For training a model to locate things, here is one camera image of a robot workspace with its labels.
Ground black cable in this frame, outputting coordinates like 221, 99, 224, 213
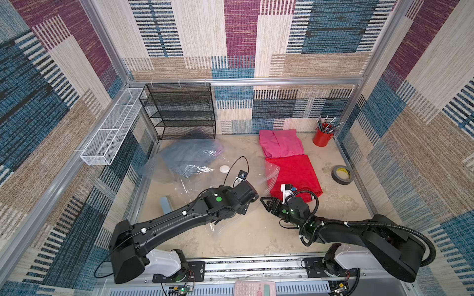
223, 155, 251, 188

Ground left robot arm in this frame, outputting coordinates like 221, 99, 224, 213
109, 181, 259, 284

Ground clear plastic vacuum bag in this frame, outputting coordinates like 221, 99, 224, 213
136, 131, 280, 222

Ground red garment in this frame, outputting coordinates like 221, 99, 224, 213
265, 155, 323, 201

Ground white vacuum bag valve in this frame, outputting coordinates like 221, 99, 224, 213
219, 165, 230, 174

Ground red pen holder cup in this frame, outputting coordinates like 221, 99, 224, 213
312, 123, 334, 148

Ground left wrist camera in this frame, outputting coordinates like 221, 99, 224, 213
233, 170, 248, 187

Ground blue denim jeans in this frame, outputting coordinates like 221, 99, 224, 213
159, 139, 224, 178

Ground pink trousers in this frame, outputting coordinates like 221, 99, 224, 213
259, 129, 305, 159

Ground white wire mesh basket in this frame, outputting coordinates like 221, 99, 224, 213
80, 88, 143, 166

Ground black mesh shelf rack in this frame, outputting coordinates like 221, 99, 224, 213
140, 83, 217, 140

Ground grey tape roll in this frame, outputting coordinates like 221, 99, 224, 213
332, 165, 353, 185

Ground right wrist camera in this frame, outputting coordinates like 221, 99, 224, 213
280, 184, 297, 201

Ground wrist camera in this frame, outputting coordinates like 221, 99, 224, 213
233, 170, 248, 187
280, 184, 297, 201

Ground light blue flat block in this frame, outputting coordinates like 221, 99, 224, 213
160, 196, 173, 215

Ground pink calculator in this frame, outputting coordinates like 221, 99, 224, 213
233, 281, 277, 296

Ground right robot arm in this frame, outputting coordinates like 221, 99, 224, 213
260, 197, 436, 282

